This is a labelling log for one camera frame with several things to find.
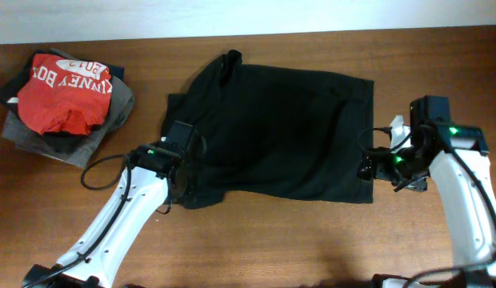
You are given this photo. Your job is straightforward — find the black polo shirt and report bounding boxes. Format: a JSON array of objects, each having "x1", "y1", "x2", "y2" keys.
[{"x1": 161, "y1": 50, "x2": 374, "y2": 209}]

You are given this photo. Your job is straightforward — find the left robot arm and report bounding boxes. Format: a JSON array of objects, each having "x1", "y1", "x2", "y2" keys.
[{"x1": 22, "y1": 121, "x2": 206, "y2": 287}]

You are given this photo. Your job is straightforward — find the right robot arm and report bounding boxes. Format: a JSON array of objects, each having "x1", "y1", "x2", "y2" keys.
[{"x1": 358, "y1": 95, "x2": 496, "y2": 287}]

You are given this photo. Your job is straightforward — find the grey folded garment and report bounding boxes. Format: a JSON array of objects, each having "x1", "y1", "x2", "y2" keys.
[{"x1": 0, "y1": 48, "x2": 136, "y2": 169}]

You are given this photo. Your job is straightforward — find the red printed t-shirt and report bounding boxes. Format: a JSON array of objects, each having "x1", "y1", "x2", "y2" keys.
[{"x1": 17, "y1": 54, "x2": 113, "y2": 135}]

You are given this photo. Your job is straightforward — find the dark navy folded garment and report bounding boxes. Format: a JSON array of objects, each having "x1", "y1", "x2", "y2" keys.
[{"x1": 0, "y1": 50, "x2": 126, "y2": 153}]

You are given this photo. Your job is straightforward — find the right black cable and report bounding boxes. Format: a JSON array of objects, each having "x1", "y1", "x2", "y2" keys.
[{"x1": 356, "y1": 126, "x2": 413, "y2": 155}]

